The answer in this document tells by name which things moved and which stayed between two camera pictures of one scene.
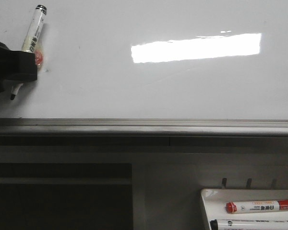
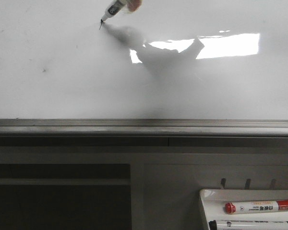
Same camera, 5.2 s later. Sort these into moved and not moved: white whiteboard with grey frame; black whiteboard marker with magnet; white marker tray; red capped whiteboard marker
Moved: black whiteboard marker with magnet
Not moved: white marker tray; red capped whiteboard marker; white whiteboard with grey frame
